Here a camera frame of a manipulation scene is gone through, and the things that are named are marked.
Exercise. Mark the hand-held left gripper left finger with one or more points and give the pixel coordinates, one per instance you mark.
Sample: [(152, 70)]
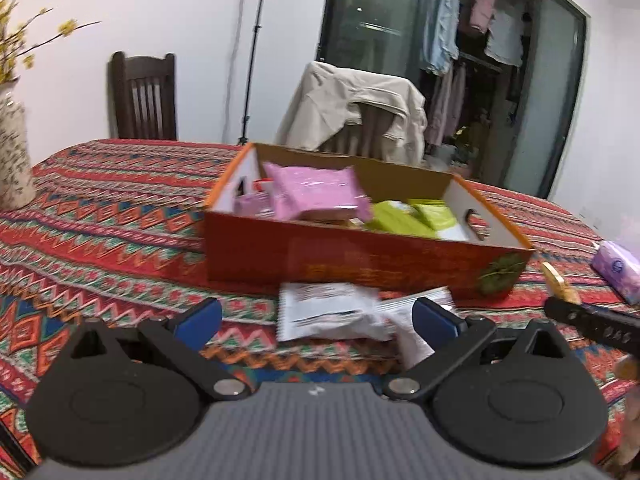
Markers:
[(200, 320)]

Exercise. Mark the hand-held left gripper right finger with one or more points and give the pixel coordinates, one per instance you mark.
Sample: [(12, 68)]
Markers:
[(435, 322)]

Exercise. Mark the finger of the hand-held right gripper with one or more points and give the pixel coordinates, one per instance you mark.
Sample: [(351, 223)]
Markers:
[(590, 320)]

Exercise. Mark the gold and white snack packet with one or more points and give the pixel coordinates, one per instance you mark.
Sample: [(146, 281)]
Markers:
[(400, 320), (560, 282), (330, 315)]

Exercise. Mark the red cardboard box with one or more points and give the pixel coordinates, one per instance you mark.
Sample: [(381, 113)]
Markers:
[(350, 265)]

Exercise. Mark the pale green snack packet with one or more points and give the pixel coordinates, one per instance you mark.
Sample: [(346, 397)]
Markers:
[(437, 215)]

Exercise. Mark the green long snack packet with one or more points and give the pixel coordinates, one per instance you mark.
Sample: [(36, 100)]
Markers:
[(395, 217)]

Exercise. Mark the small pink snack packet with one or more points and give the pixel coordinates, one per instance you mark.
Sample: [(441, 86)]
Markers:
[(252, 205)]

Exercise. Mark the large pink snack packet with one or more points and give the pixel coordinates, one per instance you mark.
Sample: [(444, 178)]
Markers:
[(315, 190)]

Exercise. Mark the purple tissue pack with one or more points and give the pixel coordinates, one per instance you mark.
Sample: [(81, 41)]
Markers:
[(617, 270)]

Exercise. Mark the brown wooden chair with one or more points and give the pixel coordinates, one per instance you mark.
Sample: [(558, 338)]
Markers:
[(375, 130)]

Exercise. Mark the grey pink hanging garment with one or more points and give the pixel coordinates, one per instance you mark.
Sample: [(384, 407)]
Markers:
[(458, 95), (440, 105)]

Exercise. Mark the dark wooden chair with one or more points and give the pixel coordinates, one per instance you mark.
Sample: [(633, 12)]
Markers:
[(145, 95)]

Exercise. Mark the floral patterned vase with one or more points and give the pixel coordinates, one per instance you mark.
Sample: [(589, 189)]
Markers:
[(15, 160)]

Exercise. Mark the beige jacket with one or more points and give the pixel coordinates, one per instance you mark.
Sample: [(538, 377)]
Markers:
[(330, 100)]

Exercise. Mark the studio light on stand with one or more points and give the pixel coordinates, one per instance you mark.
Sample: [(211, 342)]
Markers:
[(252, 60)]

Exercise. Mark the pale blue hanging garment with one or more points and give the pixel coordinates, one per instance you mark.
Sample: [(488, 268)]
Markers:
[(505, 40)]

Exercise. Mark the light blue denim shirt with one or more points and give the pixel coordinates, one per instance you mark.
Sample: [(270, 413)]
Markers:
[(442, 25)]

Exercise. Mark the sliding glass door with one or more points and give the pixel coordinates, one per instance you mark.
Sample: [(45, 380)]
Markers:
[(360, 20)]

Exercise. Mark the yellow flower branches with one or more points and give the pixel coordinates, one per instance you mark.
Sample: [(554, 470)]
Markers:
[(7, 55)]

